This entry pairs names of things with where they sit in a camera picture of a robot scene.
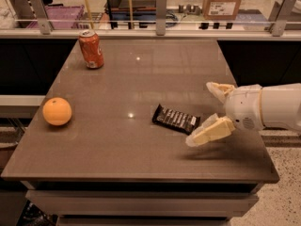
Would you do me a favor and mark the red coke can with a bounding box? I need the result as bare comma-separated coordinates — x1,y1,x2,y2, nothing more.
78,29,104,69

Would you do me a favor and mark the black rxbar chocolate bar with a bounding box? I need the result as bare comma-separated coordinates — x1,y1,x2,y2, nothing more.
151,105,200,135

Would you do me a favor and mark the metal railing post middle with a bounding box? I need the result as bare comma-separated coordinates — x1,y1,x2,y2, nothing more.
156,0,166,36

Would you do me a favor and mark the metal railing post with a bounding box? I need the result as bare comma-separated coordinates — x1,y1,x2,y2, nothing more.
268,0,301,37
156,0,166,36
30,0,52,35

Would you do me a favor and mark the yellow pole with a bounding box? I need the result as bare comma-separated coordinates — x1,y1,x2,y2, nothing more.
85,0,94,29
129,0,135,29

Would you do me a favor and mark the cardboard box with label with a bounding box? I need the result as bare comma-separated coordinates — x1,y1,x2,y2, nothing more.
202,0,242,20

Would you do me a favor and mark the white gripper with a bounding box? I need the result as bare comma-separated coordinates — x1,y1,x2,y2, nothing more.
185,82,263,147

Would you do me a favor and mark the yellow pole right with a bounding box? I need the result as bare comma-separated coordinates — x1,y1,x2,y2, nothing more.
129,0,135,29

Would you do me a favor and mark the yellow pole left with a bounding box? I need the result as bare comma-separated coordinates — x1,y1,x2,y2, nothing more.
85,0,94,29

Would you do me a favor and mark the grey table drawer front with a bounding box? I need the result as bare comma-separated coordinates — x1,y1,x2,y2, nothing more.
26,190,258,218

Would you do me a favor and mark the orange fruit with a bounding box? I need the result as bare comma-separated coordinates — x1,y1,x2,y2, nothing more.
42,97,72,126

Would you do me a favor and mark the metal railing post right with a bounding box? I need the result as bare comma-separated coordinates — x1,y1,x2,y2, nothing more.
268,0,301,37

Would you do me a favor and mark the metal railing post left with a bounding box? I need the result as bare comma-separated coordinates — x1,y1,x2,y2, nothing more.
30,0,52,35

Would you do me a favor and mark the purple plastic crate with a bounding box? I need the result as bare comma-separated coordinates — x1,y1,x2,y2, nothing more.
26,5,87,30

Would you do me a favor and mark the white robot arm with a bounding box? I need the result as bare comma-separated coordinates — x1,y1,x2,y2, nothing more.
185,82,301,147

